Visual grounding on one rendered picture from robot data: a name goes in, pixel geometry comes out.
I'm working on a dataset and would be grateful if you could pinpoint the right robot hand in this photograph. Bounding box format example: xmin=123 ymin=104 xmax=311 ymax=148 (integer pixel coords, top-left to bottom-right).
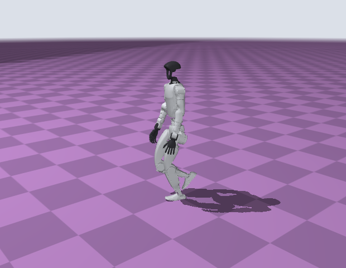
xmin=149 ymin=123 xmax=160 ymax=143

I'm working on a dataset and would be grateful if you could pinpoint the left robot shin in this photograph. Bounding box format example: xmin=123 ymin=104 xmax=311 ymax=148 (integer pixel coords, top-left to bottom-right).
xmin=164 ymin=166 xmax=182 ymax=195

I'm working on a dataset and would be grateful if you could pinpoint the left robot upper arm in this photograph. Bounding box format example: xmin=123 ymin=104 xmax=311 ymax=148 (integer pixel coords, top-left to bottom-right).
xmin=175 ymin=85 xmax=185 ymax=116

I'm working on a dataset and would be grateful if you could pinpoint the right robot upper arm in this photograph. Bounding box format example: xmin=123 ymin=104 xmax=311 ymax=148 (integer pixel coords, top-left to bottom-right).
xmin=161 ymin=84 xmax=167 ymax=111

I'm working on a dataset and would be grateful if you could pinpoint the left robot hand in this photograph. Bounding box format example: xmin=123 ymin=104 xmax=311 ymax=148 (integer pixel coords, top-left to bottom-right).
xmin=163 ymin=133 xmax=178 ymax=155

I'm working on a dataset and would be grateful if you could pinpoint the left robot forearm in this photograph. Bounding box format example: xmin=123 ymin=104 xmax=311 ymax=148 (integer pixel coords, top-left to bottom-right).
xmin=171 ymin=110 xmax=183 ymax=139

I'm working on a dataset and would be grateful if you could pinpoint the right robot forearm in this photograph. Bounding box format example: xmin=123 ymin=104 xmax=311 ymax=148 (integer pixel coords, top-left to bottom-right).
xmin=156 ymin=108 xmax=167 ymax=128

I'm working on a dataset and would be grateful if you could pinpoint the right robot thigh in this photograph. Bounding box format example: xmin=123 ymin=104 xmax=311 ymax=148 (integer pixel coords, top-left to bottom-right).
xmin=155 ymin=129 xmax=170 ymax=171

